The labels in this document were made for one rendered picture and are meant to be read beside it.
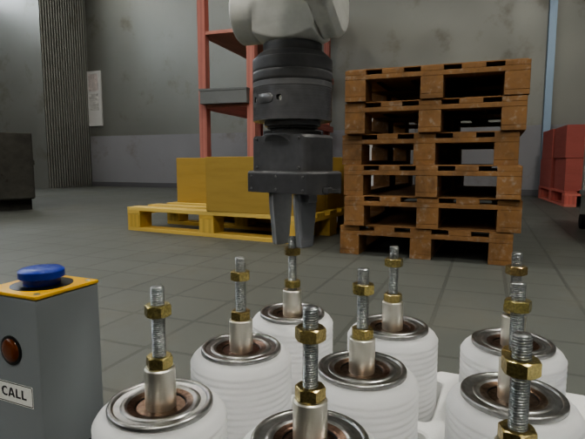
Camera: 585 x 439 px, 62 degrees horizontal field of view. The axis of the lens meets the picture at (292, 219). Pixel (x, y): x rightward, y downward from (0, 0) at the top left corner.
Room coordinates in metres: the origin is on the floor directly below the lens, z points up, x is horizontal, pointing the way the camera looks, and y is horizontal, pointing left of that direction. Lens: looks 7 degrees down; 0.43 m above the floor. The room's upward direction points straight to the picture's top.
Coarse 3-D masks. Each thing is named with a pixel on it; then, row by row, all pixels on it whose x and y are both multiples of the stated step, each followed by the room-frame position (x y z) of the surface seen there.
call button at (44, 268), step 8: (48, 264) 0.46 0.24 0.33; (56, 264) 0.46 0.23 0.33; (24, 272) 0.43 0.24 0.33; (32, 272) 0.43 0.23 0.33; (40, 272) 0.43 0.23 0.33; (48, 272) 0.43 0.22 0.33; (56, 272) 0.44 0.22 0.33; (64, 272) 0.45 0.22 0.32; (24, 280) 0.43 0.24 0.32; (32, 280) 0.43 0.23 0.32; (40, 280) 0.43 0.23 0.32; (48, 280) 0.44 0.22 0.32; (56, 280) 0.44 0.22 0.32
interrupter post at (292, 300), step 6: (288, 294) 0.54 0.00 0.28; (294, 294) 0.54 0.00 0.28; (300, 294) 0.55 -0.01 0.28; (288, 300) 0.54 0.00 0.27; (294, 300) 0.54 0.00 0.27; (300, 300) 0.55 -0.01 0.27; (288, 306) 0.54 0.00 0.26; (294, 306) 0.54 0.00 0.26; (300, 306) 0.55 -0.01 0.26; (288, 312) 0.54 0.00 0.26; (294, 312) 0.54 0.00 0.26; (300, 312) 0.55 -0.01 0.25
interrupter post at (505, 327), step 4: (504, 316) 0.45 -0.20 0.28; (508, 316) 0.45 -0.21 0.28; (524, 316) 0.45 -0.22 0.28; (504, 320) 0.45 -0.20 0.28; (508, 320) 0.45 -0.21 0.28; (524, 320) 0.45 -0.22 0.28; (504, 324) 0.45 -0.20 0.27; (508, 324) 0.45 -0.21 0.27; (524, 324) 0.45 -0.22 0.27; (504, 328) 0.45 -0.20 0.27; (508, 328) 0.45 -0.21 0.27; (524, 328) 0.45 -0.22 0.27; (504, 332) 0.45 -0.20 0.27; (508, 332) 0.45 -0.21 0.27; (504, 336) 0.45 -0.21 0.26; (508, 336) 0.45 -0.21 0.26; (504, 340) 0.45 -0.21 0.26; (504, 344) 0.45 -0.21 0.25; (508, 344) 0.45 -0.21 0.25
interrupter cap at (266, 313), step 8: (272, 304) 0.58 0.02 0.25; (280, 304) 0.58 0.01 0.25; (304, 304) 0.58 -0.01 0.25; (264, 312) 0.55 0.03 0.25; (272, 312) 0.55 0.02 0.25; (280, 312) 0.56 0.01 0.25; (320, 312) 0.55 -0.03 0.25; (272, 320) 0.52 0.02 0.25; (280, 320) 0.52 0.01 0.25; (288, 320) 0.52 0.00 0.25; (296, 320) 0.52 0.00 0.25
